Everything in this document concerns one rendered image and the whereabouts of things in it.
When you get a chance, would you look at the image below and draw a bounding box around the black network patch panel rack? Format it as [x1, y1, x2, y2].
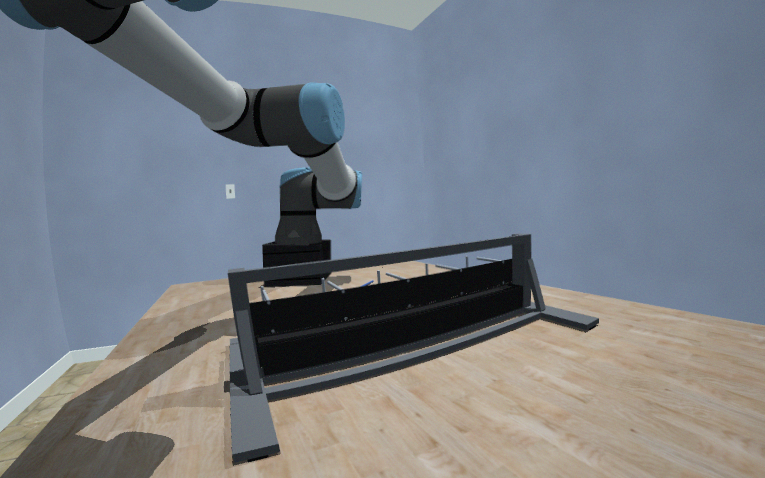
[228, 234, 599, 462]

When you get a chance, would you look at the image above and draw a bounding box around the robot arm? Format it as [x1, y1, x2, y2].
[0, 0, 362, 244]

